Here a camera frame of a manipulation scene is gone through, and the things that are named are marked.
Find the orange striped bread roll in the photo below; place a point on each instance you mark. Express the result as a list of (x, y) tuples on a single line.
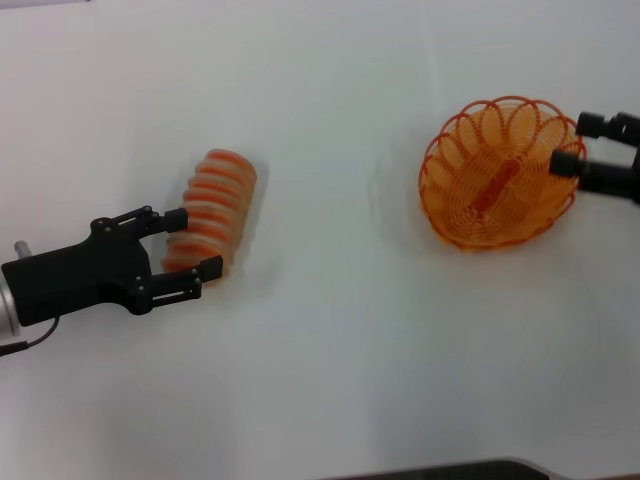
[(220, 200)]

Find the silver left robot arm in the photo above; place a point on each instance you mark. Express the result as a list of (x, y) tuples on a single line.
[(6, 310)]

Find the orange woven plastic basket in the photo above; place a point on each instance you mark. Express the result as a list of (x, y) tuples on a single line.
[(495, 185)]

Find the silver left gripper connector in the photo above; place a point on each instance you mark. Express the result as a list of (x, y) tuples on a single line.
[(21, 248)]

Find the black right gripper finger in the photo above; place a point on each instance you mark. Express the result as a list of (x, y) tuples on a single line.
[(565, 163), (592, 124)]

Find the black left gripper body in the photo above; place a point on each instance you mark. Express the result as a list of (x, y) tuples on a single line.
[(65, 280)]

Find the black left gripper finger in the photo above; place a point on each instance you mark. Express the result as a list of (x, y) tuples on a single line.
[(176, 220), (211, 267)]

